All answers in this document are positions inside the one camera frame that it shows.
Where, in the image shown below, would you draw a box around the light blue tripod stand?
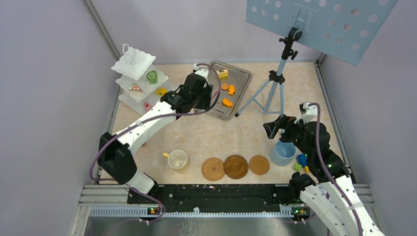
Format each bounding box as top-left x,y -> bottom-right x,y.
235,27 -> 303,117

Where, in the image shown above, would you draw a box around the orange fish pastry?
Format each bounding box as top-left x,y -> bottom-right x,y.
228,85 -> 236,96
222,98 -> 234,108

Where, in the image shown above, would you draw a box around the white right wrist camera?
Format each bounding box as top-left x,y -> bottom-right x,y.
294,102 -> 321,124

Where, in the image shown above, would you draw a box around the white three-tier dessert stand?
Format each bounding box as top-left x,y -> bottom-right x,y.
111,44 -> 175,115

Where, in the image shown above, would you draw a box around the pink cat-paw tongs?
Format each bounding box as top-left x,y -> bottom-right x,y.
211,87 -> 221,105

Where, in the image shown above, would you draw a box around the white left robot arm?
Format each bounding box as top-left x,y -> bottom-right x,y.
96,73 -> 213,203

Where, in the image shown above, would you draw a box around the dark wooden round coaster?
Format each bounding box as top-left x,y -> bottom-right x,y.
223,155 -> 249,179

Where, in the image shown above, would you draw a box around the pink cake slice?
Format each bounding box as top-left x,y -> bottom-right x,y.
143,102 -> 152,111

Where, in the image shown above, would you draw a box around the light blue perforated board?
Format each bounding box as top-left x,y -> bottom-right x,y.
246,0 -> 397,66

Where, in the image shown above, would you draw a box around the yellow cake wedge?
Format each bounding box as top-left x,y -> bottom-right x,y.
154,87 -> 168,96

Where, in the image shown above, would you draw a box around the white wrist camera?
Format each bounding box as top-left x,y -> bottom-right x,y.
294,102 -> 321,124
193,63 -> 209,81

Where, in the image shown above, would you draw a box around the green swirl roll cake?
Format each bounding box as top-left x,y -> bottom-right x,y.
146,70 -> 158,85

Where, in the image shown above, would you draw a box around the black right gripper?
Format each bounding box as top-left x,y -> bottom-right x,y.
263,114 -> 312,157

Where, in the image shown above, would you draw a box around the white strawberry cake slice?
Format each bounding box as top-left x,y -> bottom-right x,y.
128,83 -> 144,97

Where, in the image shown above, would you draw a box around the round brown cookie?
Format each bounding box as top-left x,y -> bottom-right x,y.
221,83 -> 229,90

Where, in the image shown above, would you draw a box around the yellow square cake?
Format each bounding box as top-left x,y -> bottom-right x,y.
216,69 -> 229,79

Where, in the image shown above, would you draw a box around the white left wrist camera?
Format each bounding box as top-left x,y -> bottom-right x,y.
193,63 -> 209,81

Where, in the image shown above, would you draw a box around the woven rattan coaster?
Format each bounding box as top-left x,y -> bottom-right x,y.
201,157 -> 225,181

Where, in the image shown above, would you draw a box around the orange fish pastry lower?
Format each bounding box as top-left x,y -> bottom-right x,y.
222,98 -> 234,108

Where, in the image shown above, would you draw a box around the light blue mug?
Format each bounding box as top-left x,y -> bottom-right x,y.
269,141 -> 297,167

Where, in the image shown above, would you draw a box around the green toy cube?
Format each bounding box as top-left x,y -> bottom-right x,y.
293,163 -> 302,172

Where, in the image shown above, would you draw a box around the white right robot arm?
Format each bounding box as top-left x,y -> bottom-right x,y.
263,115 -> 384,236

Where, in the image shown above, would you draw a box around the yellow transparent cup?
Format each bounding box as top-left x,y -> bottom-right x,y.
163,150 -> 189,173

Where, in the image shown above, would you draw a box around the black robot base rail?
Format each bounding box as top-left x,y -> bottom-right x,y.
127,184 -> 302,213

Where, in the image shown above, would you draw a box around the metal serving tray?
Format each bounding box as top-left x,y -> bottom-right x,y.
201,61 -> 252,120

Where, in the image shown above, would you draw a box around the orange fish pastry upper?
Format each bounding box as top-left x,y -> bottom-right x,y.
228,85 -> 236,96

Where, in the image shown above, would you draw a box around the light wooden round coaster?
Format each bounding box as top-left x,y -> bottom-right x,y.
249,155 -> 270,176

